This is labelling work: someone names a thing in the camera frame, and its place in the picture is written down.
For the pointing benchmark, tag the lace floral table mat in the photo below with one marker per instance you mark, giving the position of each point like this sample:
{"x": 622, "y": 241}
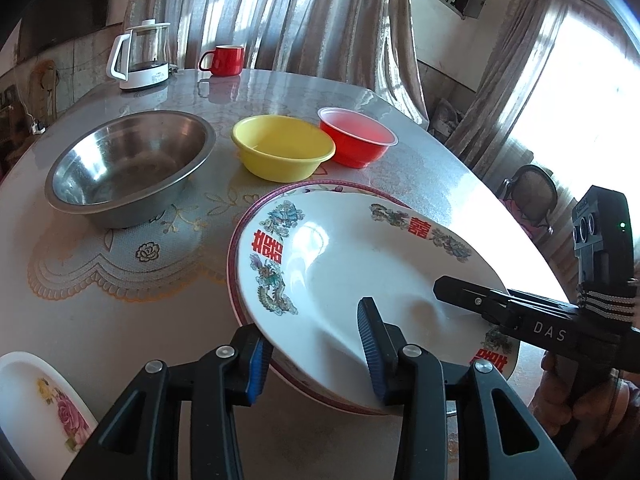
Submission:
{"x": 150, "y": 280}

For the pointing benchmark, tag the red mug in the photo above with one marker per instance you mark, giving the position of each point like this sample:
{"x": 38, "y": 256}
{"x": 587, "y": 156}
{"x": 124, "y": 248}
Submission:
{"x": 227, "y": 60}

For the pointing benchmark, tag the purple rim plate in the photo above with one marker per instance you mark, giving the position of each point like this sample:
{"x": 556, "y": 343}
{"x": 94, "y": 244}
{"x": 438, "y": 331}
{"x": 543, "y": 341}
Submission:
{"x": 327, "y": 188}

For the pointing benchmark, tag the white glass kettle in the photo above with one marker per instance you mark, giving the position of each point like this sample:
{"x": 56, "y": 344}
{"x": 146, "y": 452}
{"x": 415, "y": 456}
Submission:
{"x": 145, "y": 72}

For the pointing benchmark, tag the dark chair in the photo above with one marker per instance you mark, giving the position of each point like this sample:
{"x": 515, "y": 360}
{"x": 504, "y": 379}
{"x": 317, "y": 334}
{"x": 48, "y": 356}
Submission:
{"x": 535, "y": 190}

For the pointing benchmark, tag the white power strip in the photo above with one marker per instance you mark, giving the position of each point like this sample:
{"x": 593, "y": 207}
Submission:
{"x": 37, "y": 127}

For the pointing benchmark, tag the narrow grey window curtain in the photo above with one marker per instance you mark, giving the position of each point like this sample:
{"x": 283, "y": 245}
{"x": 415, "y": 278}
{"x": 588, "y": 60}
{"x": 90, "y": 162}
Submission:
{"x": 530, "y": 60}

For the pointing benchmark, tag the yellow plastic bowl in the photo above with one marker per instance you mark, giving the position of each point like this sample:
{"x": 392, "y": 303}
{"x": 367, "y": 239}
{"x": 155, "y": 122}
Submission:
{"x": 280, "y": 147}

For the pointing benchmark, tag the white rose print plate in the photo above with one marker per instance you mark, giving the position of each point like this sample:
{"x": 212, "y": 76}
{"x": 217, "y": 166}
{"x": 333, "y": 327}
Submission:
{"x": 30, "y": 400}

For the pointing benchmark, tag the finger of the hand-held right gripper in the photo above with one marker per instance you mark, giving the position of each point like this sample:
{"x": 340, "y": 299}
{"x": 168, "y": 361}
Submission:
{"x": 465, "y": 292}

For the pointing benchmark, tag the white dragon print plate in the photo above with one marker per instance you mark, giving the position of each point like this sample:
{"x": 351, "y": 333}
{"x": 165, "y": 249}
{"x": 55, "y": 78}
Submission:
{"x": 325, "y": 280}

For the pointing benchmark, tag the stainless steel bowl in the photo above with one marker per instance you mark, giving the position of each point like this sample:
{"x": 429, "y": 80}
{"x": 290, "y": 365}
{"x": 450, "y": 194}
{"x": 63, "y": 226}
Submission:
{"x": 130, "y": 160}

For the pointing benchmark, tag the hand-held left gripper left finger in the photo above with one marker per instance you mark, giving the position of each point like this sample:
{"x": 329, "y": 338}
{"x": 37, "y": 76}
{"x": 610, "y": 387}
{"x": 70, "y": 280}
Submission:
{"x": 256, "y": 372}

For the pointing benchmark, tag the black television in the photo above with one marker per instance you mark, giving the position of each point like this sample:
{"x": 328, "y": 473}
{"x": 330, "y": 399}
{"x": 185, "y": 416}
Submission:
{"x": 65, "y": 15}

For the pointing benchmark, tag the wide grey curtain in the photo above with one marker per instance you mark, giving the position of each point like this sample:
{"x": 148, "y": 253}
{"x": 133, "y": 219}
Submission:
{"x": 300, "y": 20}

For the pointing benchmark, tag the person's right hand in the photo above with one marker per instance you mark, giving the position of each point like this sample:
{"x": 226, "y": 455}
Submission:
{"x": 550, "y": 395}

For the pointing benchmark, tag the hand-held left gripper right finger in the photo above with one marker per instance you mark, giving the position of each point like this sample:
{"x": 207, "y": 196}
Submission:
{"x": 371, "y": 347}

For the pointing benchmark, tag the red plastic bowl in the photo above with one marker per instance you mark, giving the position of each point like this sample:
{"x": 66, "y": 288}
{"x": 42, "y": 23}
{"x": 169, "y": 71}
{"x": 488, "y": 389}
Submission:
{"x": 357, "y": 135}

